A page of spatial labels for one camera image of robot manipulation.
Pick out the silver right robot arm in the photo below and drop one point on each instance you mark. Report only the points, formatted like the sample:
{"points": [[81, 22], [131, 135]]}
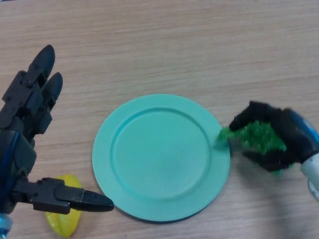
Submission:
{"points": [[312, 174]]}

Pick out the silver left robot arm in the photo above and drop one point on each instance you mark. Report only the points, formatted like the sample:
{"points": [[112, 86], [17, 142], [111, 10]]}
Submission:
{"points": [[3, 224]]}

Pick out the yellow starfruit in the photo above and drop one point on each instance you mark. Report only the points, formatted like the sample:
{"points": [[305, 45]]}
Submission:
{"points": [[64, 221]]}

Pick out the green grape bunch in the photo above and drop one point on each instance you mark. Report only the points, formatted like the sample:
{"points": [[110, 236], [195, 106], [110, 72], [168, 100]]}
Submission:
{"points": [[259, 138]]}

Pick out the teal round plate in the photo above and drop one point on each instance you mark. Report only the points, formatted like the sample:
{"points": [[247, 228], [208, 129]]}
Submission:
{"points": [[159, 164]]}

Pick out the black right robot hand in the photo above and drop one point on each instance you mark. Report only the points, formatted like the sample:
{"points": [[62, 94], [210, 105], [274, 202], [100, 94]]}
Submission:
{"points": [[295, 134]]}

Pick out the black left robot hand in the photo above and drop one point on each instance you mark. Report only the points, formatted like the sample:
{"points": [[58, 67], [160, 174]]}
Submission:
{"points": [[15, 154]]}

